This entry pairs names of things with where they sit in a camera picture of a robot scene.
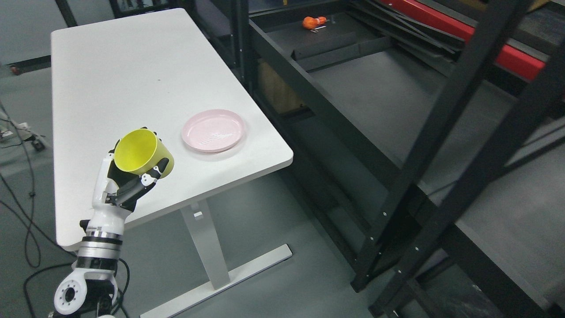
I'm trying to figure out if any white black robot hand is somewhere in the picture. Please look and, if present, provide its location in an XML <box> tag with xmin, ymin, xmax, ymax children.
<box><xmin>89</xmin><ymin>139</ymin><xmax>168</xmax><ymax>227</ymax></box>

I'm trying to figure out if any pink plastic plate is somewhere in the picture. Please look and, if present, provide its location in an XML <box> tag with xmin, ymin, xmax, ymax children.
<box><xmin>181</xmin><ymin>109</ymin><xmax>245</xmax><ymax>153</ymax></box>

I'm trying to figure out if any red metal beam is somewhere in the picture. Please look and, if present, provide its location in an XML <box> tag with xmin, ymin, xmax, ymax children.
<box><xmin>380</xmin><ymin>0</ymin><xmax>545</xmax><ymax>81</ymax></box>

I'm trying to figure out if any black metal shelf rack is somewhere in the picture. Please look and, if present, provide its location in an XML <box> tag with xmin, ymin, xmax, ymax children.
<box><xmin>192</xmin><ymin>0</ymin><xmax>564</xmax><ymax>318</ymax></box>

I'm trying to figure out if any orange toy object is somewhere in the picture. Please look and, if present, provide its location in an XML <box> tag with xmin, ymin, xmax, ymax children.
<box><xmin>302</xmin><ymin>16</ymin><xmax>327</xmax><ymax>30</ymax></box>

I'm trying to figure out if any white table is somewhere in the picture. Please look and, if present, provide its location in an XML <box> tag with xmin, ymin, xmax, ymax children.
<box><xmin>51</xmin><ymin>9</ymin><xmax>294</xmax><ymax>318</ymax></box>

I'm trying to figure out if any yellow plastic cup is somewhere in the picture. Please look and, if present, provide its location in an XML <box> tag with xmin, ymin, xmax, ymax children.
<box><xmin>114</xmin><ymin>128</ymin><xmax>175</xmax><ymax>178</ymax></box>

